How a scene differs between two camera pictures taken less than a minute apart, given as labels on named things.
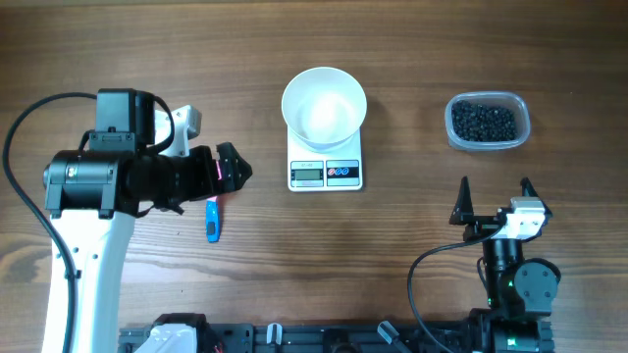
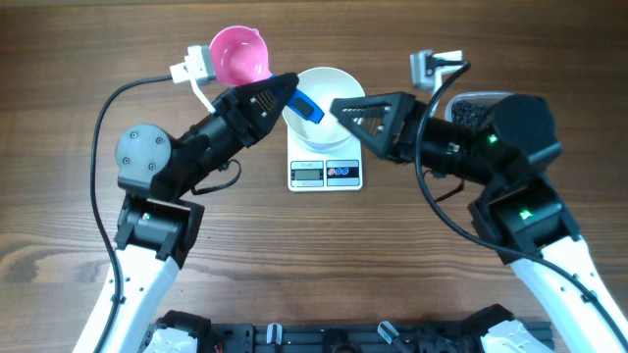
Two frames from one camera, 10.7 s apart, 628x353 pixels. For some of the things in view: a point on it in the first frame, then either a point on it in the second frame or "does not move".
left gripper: x=208 y=179 → x=241 y=99
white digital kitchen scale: x=316 y=172 does not move
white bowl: x=325 y=108 does not move
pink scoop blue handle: x=213 y=214 → x=238 y=57
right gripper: x=481 y=226 → x=402 y=151
